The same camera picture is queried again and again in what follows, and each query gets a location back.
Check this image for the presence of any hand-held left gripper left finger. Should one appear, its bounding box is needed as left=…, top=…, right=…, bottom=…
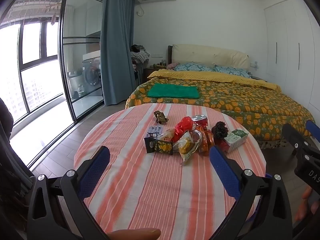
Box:
left=27, top=145, right=112, bottom=240

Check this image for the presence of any green towel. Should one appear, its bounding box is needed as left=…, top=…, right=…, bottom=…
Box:
left=147, top=83, right=200, bottom=99

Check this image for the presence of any beige snack packet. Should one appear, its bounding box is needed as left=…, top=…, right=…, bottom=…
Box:
left=160, top=129, right=177, bottom=143

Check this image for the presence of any dark cloth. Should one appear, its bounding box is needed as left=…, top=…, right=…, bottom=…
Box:
left=0, top=97, right=34, bottom=240

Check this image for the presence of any yellow blanket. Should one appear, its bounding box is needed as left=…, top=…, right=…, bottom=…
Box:
left=147, top=69, right=282, bottom=92

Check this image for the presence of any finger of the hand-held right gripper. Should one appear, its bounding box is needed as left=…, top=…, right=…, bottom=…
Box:
left=305, top=120, right=320, bottom=140
left=282, top=123, right=320, bottom=160

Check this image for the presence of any person's left hand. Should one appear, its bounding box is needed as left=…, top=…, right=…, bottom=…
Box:
left=106, top=227, right=162, bottom=240

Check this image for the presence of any blue grey curtain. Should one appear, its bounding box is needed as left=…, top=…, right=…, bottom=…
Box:
left=100, top=0, right=137, bottom=107

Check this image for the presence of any red snack packet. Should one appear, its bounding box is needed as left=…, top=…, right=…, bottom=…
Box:
left=215, top=139, right=230, bottom=152

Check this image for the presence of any green orange floral quilt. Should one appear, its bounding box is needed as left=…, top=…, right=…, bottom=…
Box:
left=125, top=76, right=317, bottom=142

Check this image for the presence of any black yellow snack packet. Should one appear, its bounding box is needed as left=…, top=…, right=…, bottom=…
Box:
left=144, top=137, right=174, bottom=155

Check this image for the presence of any dark pine cone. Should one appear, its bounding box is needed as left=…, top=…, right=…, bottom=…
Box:
left=211, top=121, right=229, bottom=140

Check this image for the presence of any washing machine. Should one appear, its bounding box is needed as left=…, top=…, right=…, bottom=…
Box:
left=82, top=57, right=102, bottom=87

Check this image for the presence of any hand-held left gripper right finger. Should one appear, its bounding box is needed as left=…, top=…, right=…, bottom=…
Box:
left=209, top=145, right=293, bottom=240

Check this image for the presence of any dark wooden nightstand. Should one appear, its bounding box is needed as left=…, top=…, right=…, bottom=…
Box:
left=144, top=66, right=167, bottom=83

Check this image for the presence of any red soda can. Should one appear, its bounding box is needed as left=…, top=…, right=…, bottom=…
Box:
left=191, top=114, right=208, bottom=128

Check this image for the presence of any pile of clothes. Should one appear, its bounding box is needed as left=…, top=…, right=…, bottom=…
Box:
left=129, top=44, right=150, bottom=64

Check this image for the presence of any cream padded headboard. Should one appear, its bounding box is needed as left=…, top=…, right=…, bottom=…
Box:
left=171, top=44, right=250, bottom=70

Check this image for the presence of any black framed glass sliding door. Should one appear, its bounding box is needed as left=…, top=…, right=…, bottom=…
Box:
left=57, top=0, right=105, bottom=124

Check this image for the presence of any pink striped tablecloth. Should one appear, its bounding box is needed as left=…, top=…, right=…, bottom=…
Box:
left=74, top=102, right=267, bottom=240

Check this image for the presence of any black white cartoon packet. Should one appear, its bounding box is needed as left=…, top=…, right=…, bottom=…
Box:
left=146, top=126, right=164, bottom=138

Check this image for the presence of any ceiling drying rack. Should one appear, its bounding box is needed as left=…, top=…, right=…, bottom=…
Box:
left=10, top=0, right=62, bottom=23

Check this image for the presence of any black framed window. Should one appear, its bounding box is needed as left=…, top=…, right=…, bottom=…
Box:
left=0, top=17, right=65, bottom=125

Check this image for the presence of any person's right hand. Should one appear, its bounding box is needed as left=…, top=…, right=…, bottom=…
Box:
left=294, top=187, right=314, bottom=223

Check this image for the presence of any green white milk carton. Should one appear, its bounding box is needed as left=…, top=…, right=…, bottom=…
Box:
left=224, top=129, right=248, bottom=153

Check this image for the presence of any teal patterned pillow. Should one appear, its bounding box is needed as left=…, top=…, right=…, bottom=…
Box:
left=174, top=62, right=217, bottom=72
left=214, top=66, right=250, bottom=78

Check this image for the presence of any leaf patterned bed skirt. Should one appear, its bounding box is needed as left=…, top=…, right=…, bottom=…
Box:
left=257, top=139, right=295, bottom=149

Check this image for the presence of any brown wrapper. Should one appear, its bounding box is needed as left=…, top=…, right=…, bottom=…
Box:
left=153, top=110, right=168, bottom=125

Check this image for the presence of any white wardrobe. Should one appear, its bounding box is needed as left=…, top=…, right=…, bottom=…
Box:
left=264, top=0, right=320, bottom=120

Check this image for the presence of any yellow snack bag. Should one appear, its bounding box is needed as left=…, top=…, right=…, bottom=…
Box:
left=175, top=131, right=200, bottom=165

